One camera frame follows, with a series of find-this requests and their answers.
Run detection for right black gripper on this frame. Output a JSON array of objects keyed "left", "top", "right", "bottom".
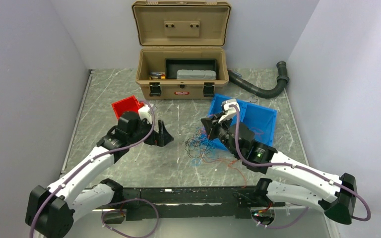
[{"left": 201, "top": 112, "right": 241, "bottom": 158}]

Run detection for red plastic bin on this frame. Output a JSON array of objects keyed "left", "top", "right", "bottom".
[{"left": 111, "top": 96, "right": 144, "bottom": 119}]

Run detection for silver wrench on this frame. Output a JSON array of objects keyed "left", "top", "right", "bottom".
[{"left": 245, "top": 95, "right": 258, "bottom": 103}]

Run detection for coloured cable bundle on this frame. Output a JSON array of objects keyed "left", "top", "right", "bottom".
[{"left": 184, "top": 128, "right": 224, "bottom": 167}]

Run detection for grey case in toolbox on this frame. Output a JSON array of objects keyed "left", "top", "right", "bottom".
[{"left": 176, "top": 69, "right": 217, "bottom": 80}]

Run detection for black tray in toolbox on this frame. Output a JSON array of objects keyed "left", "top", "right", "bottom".
[{"left": 165, "top": 58, "right": 218, "bottom": 79}]

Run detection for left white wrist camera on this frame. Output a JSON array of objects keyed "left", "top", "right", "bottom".
[{"left": 138, "top": 104, "right": 152, "bottom": 124}]

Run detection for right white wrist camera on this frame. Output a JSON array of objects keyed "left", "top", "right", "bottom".
[{"left": 218, "top": 99, "right": 240, "bottom": 123}]

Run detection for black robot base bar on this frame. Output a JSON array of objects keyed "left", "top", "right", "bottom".
[{"left": 90, "top": 185, "right": 285, "bottom": 221}]

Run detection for yellow orange tool in toolbox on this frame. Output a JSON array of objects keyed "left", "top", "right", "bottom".
[{"left": 149, "top": 72, "right": 166, "bottom": 80}]

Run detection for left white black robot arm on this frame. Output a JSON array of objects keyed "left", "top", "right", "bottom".
[{"left": 25, "top": 111, "right": 174, "bottom": 238}]

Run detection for blue two-compartment plastic bin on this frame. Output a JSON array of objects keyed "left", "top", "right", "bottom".
[{"left": 208, "top": 94, "right": 277, "bottom": 150}]

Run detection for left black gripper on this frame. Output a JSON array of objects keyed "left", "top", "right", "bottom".
[{"left": 128, "top": 117, "right": 173, "bottom": 147}]

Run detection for tan plastic toolbox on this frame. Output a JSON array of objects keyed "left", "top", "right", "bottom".
[{"left": 131, "top": 0, "right": 232, "bottom": 100}]

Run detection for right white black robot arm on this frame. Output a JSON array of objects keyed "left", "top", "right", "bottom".
[{"left": 201, "top": 113, "right": 358, "bottom": 225}]

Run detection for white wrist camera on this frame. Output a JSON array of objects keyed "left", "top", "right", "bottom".
[
  {"left": 138, "top": 104, "right": 152, "bottom": 124},
  {"left": 218, "top": 99, "right": 240, "bottom": 123}
]

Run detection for black corrugated hose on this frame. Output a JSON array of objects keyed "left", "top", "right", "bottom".
[{"left": 228, "top": 61, "right": 290, "bottom": 99}]

